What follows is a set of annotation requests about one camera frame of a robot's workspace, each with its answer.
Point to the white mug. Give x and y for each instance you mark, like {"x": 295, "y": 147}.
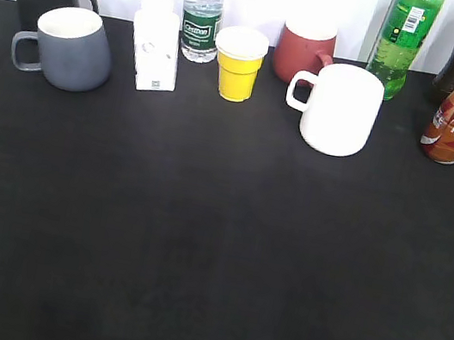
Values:
{"x": 339, "y": 106}

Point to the clear water bottle green label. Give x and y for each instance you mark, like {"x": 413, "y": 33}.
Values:
{"x": 201, "y": 21}

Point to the red mug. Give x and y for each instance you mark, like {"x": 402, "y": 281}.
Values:
{"x": 305, "y": 44}

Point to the green sprite bottle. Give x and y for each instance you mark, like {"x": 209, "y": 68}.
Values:
{"x": 404, "y": 30}

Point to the yellow plastic cup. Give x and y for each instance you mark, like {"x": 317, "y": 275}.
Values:
{"x": 241, "y": 52}

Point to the white plastic bottle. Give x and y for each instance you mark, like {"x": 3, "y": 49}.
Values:
{"x": 156, "y": 43}

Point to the grey mug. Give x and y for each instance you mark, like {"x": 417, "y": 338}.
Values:
{"x": 73, "y": 49}

